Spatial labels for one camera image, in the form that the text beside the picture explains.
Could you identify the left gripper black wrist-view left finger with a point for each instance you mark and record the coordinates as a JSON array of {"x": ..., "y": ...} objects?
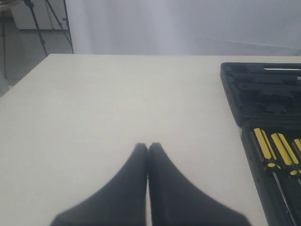
[{"x": 121, "y": 202}]

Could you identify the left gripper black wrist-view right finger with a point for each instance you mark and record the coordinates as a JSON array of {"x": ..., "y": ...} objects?
[{"x": 175, "y": 201}]

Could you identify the black plastic tool case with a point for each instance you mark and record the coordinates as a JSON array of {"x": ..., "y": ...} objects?
[{"x": 267, "y": 96}]

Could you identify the large yellow black screwdriver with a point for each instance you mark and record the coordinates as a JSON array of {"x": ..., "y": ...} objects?
[{"x": 271, "y": 164}]

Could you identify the middle yellow black screwdriver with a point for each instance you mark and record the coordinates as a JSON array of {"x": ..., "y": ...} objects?
[{"x": 287, "y": 156}]

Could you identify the small yellow black screwdriver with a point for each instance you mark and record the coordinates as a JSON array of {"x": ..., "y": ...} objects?
[{"x": 297, "y": 146}]

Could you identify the white backdrop curtain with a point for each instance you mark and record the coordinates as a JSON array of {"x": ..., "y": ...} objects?
[{"x": 186, "y": 27}]

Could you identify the black tripod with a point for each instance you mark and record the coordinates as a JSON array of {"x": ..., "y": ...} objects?
[{"x": 7, "y": 4}]

